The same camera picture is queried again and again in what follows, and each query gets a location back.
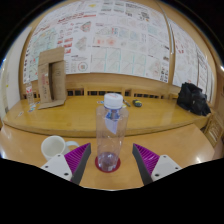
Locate black bag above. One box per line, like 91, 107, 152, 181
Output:
176, 82, 212, 117

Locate narrow printed wall poster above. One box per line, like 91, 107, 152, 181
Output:
167, 18, 215, 103

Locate brown cardboard box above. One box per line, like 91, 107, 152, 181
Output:
36, 46, 68, 110

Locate red-labelled small water bottle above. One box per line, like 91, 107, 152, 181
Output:
25, 78, 36, 108

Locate clear plastic water bottle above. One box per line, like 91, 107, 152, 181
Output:
95, 92, 130, 173

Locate white mug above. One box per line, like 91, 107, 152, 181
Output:
40, 135, 81, 162

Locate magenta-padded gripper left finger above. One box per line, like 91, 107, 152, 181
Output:
39, 142, 92, 185

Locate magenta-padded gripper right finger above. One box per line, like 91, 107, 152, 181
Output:
132, 143, 183, 186

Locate large printed wall poster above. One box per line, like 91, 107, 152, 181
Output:
22, 0, 172, 85

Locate flat round red coaster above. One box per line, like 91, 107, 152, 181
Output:
94, 154, 122, 174

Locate wooden chair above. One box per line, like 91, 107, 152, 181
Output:
203, 113, 224, 148

